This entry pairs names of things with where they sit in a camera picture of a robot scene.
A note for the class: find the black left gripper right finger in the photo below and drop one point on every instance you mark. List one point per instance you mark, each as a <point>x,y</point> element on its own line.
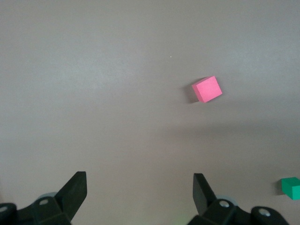
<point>211,211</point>

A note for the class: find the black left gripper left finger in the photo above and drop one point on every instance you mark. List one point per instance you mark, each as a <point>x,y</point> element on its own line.
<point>58,206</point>

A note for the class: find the green foam cube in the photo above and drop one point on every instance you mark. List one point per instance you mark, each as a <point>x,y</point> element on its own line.
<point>291,188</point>

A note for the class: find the pink foam cube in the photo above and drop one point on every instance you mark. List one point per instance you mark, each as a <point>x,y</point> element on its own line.
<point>208,90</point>

